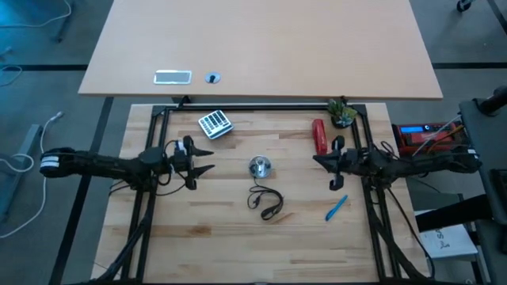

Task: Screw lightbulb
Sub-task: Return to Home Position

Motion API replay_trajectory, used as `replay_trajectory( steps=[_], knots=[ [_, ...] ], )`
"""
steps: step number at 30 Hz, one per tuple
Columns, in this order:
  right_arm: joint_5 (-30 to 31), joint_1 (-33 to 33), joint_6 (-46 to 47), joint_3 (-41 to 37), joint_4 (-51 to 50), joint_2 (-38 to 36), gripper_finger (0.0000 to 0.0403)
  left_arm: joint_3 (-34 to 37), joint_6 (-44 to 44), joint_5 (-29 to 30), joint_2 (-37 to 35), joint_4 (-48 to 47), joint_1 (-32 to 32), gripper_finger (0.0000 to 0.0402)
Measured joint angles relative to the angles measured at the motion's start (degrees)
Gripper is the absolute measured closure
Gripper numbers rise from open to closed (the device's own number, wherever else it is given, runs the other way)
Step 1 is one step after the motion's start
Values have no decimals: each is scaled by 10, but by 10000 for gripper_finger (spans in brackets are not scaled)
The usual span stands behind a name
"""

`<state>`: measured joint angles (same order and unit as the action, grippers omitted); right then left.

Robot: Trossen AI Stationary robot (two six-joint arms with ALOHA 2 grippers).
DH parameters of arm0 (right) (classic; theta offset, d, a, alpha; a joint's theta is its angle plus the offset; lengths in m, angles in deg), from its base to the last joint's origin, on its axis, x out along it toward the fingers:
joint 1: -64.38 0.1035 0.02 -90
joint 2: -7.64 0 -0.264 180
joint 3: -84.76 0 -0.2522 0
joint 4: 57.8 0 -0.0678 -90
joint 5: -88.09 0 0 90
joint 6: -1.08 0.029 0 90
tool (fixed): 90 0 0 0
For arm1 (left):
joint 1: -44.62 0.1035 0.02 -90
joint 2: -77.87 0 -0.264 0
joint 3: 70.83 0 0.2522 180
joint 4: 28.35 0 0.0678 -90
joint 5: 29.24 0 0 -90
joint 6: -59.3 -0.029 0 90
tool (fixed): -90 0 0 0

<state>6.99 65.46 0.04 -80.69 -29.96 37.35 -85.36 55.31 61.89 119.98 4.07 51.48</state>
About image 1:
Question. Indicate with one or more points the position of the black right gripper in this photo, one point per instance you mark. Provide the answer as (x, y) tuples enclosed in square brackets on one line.
[(350, 162)]

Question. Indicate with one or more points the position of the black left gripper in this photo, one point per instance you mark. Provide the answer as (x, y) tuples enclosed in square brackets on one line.
[(180, 162)]

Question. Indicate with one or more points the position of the chrome lamp socket base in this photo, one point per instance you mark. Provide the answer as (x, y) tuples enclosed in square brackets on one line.
[(259, 157)]

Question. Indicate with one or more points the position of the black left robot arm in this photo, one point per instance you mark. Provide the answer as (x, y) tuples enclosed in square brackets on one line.
[(99, 164)]

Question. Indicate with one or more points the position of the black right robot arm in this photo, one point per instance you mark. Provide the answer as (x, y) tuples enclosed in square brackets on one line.
[(416, 164)]

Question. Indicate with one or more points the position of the red stapler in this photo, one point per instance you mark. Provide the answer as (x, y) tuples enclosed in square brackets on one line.
[(319, 136)]

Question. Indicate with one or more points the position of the grey calculator black keys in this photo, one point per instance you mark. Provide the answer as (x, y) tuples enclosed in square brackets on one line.
[(215, 124)]

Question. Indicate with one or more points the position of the blue pen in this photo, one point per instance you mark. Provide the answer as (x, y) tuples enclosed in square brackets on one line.
[(336, 208)]

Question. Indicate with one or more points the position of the small potted succulent plant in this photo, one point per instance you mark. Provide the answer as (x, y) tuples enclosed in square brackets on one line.
[(341, 115)]

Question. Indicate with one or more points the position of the red bench power supply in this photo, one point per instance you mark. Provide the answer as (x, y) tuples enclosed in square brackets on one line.
[(412, 138)]

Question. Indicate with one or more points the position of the large beige desk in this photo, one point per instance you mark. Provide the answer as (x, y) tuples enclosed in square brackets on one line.
[(257, 43)]

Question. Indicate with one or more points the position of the white printed box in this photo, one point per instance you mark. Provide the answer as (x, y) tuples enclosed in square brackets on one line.
[(447, 241)]

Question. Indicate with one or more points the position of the grey equipment cart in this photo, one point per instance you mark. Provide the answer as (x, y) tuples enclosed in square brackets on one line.
[(483, 130)]

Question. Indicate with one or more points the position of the grey desk foot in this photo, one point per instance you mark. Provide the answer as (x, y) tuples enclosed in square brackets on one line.
[(29, 138)]

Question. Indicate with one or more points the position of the black chair base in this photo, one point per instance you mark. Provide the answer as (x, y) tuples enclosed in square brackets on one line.
[(462, 5)]

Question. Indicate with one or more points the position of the black frame clamp knob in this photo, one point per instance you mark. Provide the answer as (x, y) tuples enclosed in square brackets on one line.
[(184, 102)]

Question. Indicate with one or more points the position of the black aluminium table frame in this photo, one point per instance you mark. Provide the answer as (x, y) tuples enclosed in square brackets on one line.
[(253, 107)]

